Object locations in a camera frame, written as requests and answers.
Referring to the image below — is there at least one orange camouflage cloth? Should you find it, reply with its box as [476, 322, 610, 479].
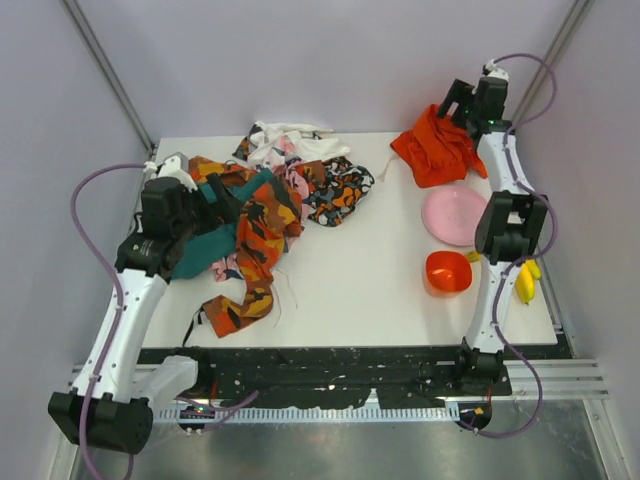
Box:
[188, 156, 302, 338]

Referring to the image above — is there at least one plain orange cloth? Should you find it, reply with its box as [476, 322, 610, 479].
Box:
[390, 104, 488, 188]

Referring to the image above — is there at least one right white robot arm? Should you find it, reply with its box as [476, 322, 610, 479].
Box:
[437, 75, 548, 394]

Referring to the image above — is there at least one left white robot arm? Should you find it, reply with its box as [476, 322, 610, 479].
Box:
[48, 174, 240, 455]

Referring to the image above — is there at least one teal cloth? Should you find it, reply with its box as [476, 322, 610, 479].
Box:
[172, 170, 274, 280]

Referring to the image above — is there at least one white pink patterned cloth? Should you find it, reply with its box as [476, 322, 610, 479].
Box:
[210, 122, 350, 280]

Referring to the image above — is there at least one black orange white patterned cloth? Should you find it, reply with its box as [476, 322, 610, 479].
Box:
[304, 157, 375, 227]

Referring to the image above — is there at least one pink plate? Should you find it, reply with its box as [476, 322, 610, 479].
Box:
[421, 185, 487, 247]

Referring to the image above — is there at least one orange plastic bowl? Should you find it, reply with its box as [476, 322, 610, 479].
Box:
[424, 250, 473, 297]

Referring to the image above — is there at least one yellow banana bunch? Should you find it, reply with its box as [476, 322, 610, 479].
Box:
[463, 250, 542, 306]

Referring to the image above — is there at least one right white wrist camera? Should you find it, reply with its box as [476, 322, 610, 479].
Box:
[482, 60, 509, 82]

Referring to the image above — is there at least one right aluminium frame post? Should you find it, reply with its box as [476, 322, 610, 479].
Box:
[493, 0, 595, 151]

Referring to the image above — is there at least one aluminium frame post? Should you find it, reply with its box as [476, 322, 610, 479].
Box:
[60, 0, 156, 155]
[493, 0, 595, 151]

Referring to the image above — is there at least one white slotted cable duct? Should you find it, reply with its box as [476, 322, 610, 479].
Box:
[155, 403, 459, 425]

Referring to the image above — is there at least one left aluminium frame post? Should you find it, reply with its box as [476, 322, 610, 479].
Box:
[60, 0, 156, 155]

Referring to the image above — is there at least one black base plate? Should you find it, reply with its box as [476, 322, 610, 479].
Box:
[138, 347, 512, 410]

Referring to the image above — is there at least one aluminium rail profile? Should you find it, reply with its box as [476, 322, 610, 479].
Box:
[62, 357, 612, 404]

